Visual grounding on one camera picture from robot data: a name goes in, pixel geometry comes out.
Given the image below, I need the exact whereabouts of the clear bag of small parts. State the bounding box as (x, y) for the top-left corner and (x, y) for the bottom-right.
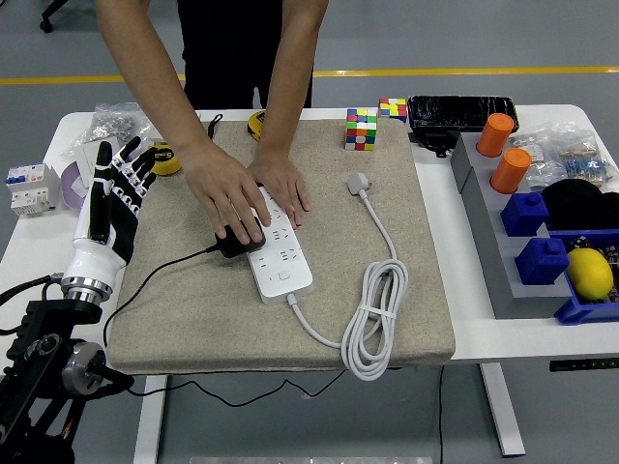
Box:
(510, 130), (565, 192)

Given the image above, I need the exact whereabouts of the grey-brown mat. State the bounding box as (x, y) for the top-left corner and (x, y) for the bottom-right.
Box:
(106, 118), (457, 376)

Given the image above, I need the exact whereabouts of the black cloth bundle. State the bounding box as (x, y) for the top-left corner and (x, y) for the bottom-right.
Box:
(541, 178), (619, 232)

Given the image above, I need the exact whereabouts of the black device with clip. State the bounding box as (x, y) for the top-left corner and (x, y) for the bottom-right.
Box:
(409, 128), (460, 160)

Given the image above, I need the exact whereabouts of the white power strip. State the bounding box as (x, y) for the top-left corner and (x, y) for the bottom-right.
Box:
(246, 186), (314, 305)

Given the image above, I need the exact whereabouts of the large Rubik's cube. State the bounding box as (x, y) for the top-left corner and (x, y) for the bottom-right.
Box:
(344, 107), (379, 152)

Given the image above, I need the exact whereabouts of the white circuit breaker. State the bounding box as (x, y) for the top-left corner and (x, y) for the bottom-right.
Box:
(5, 162), (62, 218)

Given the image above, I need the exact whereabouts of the black hanging cable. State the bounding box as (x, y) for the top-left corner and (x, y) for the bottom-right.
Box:
(437, 364), (446, 464)

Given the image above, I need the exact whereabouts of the yellow tape measure black label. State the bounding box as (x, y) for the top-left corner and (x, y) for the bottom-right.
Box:
(144, 141), (184, 176)

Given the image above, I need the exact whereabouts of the yellow lemon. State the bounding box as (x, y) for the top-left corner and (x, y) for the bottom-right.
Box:
(565, 246), (615, 305)

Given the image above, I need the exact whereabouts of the blue block with knob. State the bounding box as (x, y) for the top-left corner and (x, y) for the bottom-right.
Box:
(514, 237), (571, 287)
(500, 191), (551, 238)

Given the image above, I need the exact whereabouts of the black wrapped box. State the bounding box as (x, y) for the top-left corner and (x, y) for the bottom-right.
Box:
(407, 95), (521, 134)

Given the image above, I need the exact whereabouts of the orange cylinder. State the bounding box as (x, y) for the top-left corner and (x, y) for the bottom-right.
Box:
(489, 147), (534, 194)
(476, 112), (516, 159)

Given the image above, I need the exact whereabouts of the person's left hand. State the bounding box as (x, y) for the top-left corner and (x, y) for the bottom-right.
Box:
(247, 152), (310, 229)

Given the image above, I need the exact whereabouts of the person's torso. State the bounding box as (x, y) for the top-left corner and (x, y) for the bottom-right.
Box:
(176, 0), (314, 111)

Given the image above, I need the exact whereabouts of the clear bag of resistors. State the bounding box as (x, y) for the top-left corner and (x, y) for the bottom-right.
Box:
(555, 120), (619, 189)

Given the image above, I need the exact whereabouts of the clear bag of screws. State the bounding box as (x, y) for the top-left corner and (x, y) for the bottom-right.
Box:
(60, 100), (156, 159)

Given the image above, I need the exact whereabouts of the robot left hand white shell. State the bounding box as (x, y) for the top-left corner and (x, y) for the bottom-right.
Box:
(61, 136), (159, 291)

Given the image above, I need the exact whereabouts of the person's right hand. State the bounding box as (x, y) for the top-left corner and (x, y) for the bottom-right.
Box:
(181, 142), (272, 246)

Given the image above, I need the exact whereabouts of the white switch plate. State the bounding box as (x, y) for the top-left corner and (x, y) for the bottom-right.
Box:
(72, 137), (122, 189)

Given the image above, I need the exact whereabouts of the black plug adapter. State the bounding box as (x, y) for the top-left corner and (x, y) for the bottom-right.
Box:
(214, 222), (268, 260)

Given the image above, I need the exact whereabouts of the grey block holder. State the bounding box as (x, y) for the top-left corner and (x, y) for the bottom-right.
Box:
(450, 130), (575, 321)

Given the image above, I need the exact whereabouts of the small Rubik's cube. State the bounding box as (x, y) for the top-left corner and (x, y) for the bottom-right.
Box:
(378, 97), (409, 124)

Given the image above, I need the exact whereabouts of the white table leg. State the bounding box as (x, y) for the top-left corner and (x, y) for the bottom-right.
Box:
(133, 374), (169, 464)
(478, 362), (527, 458)

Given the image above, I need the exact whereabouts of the black table control panel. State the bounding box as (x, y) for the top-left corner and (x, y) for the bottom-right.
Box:
(548, 358), (619, 373)

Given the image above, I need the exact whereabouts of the blue plastic bin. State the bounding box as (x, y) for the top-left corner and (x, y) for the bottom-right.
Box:
(545, 226), (619, 326)

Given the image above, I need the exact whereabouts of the white power cord with plug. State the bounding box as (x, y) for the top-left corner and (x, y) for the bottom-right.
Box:
(285, 171), (409, 383)

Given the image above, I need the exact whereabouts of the black office chair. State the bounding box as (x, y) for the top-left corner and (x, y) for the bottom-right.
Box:
(40, 0), (101, 34)

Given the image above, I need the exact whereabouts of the thin black adapter cord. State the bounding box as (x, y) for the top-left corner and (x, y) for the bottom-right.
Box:
(103, 244), (402, 408)

